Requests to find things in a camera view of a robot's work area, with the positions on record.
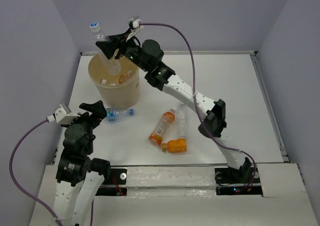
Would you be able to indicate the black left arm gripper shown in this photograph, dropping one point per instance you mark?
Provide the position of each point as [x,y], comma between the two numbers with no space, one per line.
[99,111]

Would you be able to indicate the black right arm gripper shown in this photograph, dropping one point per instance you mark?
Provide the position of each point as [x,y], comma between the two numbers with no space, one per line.
[114,42]

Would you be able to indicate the orange bottle with white cap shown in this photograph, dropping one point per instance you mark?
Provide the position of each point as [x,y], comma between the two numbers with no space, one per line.
[124,78]

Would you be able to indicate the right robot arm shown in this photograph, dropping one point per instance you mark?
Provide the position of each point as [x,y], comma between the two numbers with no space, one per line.
[212,114]

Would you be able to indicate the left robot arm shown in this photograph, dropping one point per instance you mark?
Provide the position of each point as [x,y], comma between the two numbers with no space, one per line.
[78,177]

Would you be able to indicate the beige plastic bin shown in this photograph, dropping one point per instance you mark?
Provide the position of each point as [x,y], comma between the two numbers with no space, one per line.
[122,96]

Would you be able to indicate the clear bottle inside bin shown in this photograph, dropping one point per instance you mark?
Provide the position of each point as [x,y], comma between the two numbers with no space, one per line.
[110,82]

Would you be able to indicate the clear bottle blue cap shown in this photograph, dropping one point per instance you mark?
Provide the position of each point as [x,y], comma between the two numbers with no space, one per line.
[115,114]

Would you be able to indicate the tall orange juice bottle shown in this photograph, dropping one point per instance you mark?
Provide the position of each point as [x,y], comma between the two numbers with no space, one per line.
[162,127]

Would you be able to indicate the clear crushed plastic bottle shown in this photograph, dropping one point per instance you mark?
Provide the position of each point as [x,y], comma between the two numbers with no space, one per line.
[182,121]

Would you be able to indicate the short orange bottle yellow cap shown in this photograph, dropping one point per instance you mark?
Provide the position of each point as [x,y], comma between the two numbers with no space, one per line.
[175,146]

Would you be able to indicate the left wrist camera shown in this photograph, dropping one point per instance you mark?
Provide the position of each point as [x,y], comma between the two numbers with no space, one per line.
[63,115]

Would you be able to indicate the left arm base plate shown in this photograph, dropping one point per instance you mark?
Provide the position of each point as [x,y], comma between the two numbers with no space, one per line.
[115,185]

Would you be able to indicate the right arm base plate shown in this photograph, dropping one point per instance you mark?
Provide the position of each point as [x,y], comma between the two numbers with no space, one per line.
[229,185]

